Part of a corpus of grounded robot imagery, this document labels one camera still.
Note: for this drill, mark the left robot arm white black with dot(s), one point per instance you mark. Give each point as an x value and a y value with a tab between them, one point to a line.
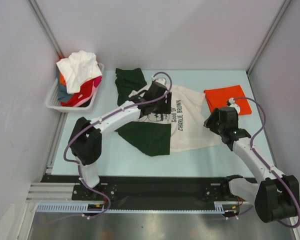
85	144

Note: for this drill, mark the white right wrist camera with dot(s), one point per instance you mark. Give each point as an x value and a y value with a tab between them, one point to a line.
232	103

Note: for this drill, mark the red t shirt in basket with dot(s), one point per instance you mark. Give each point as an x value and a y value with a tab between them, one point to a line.
81	97

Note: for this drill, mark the pink garment in basket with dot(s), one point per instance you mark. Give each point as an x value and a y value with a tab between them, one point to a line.
96	82

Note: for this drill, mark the aluminium frame rail front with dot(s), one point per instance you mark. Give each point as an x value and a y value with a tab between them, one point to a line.
52	192

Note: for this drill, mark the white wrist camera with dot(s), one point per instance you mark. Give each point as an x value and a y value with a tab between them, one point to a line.
159	80
232	103

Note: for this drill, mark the white slotted cable duct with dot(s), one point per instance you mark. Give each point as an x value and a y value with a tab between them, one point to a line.
85	208

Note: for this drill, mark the grey blue garment in basket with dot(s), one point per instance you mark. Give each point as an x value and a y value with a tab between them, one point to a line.
63	95

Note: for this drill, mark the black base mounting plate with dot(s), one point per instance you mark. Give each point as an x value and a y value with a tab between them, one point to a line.
237	203

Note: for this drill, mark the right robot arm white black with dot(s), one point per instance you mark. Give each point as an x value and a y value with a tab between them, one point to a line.
275	196

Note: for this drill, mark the cream and green t shirt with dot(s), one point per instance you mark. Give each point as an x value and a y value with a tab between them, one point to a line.
159	134

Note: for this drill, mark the folded orange t shirt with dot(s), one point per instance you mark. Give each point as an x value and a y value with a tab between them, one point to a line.
217	98

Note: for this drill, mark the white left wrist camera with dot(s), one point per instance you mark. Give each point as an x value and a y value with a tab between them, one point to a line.
159	80

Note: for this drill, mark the aluminium corner post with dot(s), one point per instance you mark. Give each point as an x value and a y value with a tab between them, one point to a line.
43	23
269	34

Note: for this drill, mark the right aluminium corner post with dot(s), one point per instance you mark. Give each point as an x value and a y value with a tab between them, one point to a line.
269	34

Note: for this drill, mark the orange garment in basket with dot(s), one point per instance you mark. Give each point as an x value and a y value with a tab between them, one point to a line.
62	80

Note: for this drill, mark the white plastic laundry basket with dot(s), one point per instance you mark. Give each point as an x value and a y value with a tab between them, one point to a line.
52	101

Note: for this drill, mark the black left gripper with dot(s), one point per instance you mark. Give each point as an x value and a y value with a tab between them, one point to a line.
165	107

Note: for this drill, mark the white t shirt in basket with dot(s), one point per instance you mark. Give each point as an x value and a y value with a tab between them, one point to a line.
79	68

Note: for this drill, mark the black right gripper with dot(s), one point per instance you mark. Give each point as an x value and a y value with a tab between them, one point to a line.
212	120

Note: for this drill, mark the left aluminium corner post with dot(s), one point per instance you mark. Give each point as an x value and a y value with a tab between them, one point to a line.
43	23

